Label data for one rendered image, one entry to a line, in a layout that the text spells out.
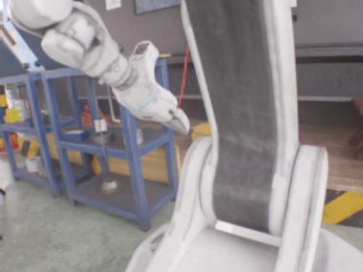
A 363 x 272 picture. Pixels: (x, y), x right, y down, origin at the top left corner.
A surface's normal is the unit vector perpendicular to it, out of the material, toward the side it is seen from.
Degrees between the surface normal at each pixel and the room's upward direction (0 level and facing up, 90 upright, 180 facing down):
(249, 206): 87
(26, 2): 108
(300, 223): 64
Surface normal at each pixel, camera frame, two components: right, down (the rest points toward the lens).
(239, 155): -0.55, 0.01
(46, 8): 0.83, 0.07
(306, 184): -0.47, -0.41
